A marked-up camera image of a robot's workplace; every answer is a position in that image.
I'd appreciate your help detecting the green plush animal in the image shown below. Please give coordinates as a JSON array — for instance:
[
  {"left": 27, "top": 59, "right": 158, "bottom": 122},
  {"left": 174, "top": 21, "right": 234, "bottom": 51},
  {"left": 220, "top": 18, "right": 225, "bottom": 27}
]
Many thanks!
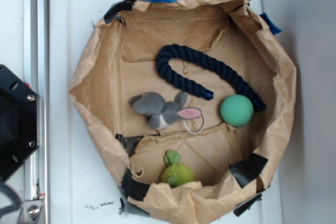
[{"left": 160, "top": 150, "right": 195, "bottom": 188}]

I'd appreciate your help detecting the grey plush bunny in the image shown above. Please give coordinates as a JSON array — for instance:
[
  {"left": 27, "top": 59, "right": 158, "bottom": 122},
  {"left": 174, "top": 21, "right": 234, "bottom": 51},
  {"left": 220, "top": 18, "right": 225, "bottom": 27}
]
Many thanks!
[{"left": 129, "top": 91, "right": 202, "bottom": 131}]

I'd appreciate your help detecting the white elastic loop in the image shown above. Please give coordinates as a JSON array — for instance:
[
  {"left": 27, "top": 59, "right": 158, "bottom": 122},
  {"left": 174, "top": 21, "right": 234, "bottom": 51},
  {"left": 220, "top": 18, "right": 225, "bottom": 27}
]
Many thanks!
[{"left": 182, "top": 112, "right": 206, "bottom": 135}]

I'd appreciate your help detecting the green rubber ball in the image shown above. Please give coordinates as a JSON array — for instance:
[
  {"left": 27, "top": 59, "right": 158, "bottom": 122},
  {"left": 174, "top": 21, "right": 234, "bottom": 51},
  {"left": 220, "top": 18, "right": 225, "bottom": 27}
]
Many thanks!
[{"left": 219, "top": 94, "right": 254, "bottom": 127}]

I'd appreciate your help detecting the white plastic tray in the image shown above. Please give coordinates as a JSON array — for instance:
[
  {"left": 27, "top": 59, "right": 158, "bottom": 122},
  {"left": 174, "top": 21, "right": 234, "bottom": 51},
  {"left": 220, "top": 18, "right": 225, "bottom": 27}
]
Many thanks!
[{"left": 48, "top": 0, "right": 262, "bottom": 223}]

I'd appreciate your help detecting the dark blue rope toy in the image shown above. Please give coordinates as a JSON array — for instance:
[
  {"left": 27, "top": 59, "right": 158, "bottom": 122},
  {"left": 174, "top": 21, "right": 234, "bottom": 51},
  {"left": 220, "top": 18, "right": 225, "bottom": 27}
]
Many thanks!
[{"left": 156, "top": 44, "right": 266, "bottom": 111}]

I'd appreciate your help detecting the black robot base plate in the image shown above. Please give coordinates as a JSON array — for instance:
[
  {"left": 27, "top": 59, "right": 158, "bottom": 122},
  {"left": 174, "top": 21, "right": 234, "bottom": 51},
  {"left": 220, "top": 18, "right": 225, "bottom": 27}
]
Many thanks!
[{"left": 1, "top": 65, "right": 38, "bottom": 182}]

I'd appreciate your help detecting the aluminium frame rail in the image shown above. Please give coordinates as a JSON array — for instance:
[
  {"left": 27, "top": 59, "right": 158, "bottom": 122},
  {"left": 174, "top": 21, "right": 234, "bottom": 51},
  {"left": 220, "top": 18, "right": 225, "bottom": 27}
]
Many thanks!
[{"left": 20, "top": 0, "right": 50, "bottom": 223}]

